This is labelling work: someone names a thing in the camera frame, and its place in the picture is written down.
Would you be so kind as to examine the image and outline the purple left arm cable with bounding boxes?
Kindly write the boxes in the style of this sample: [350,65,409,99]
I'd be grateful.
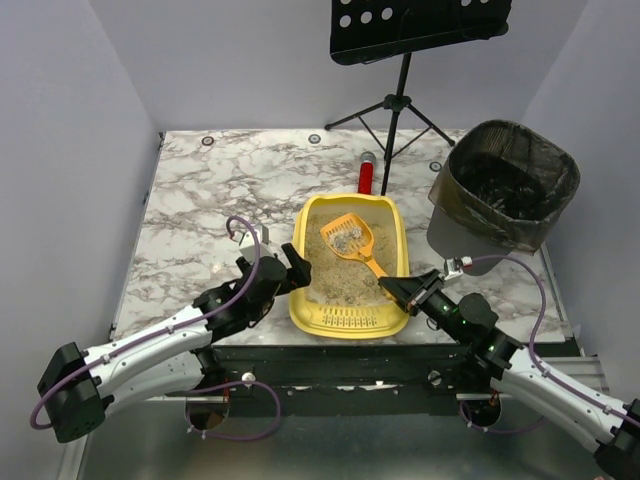
[29,215,261,430]

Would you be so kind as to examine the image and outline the grey mesh waste bin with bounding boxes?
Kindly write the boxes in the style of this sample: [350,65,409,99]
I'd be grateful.
[427,120,581,276]

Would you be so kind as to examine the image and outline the cat litter granules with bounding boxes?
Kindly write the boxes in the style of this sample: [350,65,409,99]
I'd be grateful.
[304,210,397,307]

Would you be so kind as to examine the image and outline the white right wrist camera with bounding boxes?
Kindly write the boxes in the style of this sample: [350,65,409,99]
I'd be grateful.
[443,256,473,282]

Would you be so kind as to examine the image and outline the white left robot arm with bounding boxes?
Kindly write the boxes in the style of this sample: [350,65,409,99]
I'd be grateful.
[37,243,311,444]

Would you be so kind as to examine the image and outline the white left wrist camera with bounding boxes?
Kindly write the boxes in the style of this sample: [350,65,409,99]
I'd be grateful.
[239,225,273,263]

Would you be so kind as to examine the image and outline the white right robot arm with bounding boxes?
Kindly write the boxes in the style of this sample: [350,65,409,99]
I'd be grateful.
[378,270,639,479]

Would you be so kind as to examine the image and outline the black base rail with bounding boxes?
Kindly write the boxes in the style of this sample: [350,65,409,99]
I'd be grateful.
[195,344,491,417]

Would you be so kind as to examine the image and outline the orange litter scoop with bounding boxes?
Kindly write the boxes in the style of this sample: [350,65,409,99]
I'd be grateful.
[320,213,387,278]

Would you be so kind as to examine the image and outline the yellow and grey litter box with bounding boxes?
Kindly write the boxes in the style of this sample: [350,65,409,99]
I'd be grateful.
[289,194,409,340]

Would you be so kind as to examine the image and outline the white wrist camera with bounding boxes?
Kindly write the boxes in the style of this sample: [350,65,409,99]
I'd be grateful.
[443,256,473,282]
[239,225,273,263]

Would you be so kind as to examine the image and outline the black music stand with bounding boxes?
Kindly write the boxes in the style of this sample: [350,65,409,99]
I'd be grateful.
[324,0,512,194]

